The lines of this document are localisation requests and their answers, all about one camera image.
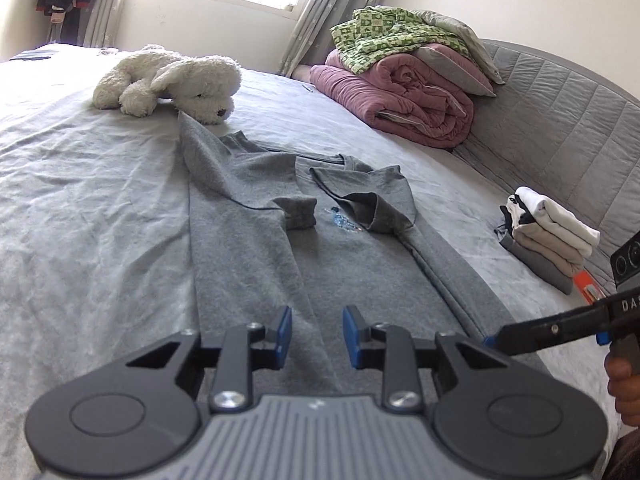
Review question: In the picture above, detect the orange tool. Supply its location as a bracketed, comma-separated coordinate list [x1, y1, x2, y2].
[572, 270, 603, 306]

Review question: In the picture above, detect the person's right forearm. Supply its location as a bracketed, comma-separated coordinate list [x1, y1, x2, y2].
[602, 425, 640, 480]

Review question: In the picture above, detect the beige blanket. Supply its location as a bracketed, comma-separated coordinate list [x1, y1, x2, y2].
[415, 9, 506, 86]

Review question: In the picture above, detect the grey pink pillow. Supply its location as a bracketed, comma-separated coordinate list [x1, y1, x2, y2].
[417, 42, 498, 98]

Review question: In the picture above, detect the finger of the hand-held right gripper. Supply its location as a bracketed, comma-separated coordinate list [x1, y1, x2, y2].
[482, 302, 608, 358]

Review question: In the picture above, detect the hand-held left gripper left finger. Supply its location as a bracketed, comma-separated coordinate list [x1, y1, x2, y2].
[125, 306, 293, 413]

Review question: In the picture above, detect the stack of folded clothes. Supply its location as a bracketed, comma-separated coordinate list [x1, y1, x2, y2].
[494, 186, 601, 296]

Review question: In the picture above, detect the pink folded quilt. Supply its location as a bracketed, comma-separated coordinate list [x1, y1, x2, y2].
[309, 50, 476, 150]

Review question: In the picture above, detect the person's right hand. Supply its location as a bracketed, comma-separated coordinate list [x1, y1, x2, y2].
[605, 347, 640, 428]

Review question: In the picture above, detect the grey t-shirt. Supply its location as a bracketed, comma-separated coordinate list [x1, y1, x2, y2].
[177, 110, 551, 396]

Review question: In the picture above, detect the grey bed sheet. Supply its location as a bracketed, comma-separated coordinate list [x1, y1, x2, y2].
[0, 42, 621, 480]

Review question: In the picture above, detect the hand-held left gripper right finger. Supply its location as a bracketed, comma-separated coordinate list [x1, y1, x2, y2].
[342, 306, 511, 413]

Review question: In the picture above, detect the green patterned blanket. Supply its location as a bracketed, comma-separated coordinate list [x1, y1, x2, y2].
[330, 6, 473, 75]

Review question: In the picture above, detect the white plush dog toy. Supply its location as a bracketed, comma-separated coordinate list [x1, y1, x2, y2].
[91, 44, 242, 126]

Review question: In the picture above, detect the grey star-print curtain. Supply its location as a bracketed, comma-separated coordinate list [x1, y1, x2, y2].
[82, 0, 133, 48]
[277, 0, 386, 78]

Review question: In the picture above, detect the grey quilted headboard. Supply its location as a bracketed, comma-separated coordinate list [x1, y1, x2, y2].
[450, 38, 640, 306]

